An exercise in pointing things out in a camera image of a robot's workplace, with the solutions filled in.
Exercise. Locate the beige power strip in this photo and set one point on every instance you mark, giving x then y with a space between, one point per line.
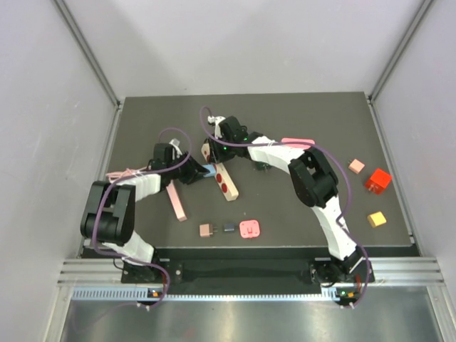
222 177

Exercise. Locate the pink triangular socket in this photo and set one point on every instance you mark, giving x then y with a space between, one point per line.
299 143

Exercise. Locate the left aluminium frame post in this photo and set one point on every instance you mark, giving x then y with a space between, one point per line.
77 34

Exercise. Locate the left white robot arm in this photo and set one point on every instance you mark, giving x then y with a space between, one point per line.
109 216

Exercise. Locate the blue plug adapter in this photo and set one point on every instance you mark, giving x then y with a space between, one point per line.
211 170

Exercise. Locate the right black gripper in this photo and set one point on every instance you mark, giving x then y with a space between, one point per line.
218 155

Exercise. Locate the aluminium frame post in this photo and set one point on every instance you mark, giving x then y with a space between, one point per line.
405 40
77 34

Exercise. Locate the small purple grey plug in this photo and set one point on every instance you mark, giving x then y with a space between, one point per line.
229 227

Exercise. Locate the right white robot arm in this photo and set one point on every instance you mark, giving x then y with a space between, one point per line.
315 184

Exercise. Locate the grey slotted cable duct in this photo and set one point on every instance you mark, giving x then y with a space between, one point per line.
146 295

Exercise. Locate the right aluminium frame post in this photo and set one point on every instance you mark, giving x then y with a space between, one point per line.
405 40

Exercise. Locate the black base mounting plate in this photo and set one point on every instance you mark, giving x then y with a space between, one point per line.
306 265

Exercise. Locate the small pink usb plug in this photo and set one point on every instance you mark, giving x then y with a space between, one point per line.
249 229

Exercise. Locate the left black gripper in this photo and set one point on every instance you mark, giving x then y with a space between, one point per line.
193 172

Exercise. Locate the small pink plug adapter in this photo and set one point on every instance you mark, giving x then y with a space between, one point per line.
207 230

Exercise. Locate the pink long power strip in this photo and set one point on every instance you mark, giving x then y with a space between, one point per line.
175 202

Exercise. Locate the red cube plug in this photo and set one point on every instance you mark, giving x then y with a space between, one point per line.
378 181

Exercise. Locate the peach plug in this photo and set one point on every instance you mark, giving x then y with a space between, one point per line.
356 166

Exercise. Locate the dark green cube socket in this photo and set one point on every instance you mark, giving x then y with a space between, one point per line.
261 166

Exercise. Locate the yellow orange plug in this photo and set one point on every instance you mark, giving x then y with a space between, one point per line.
376 219

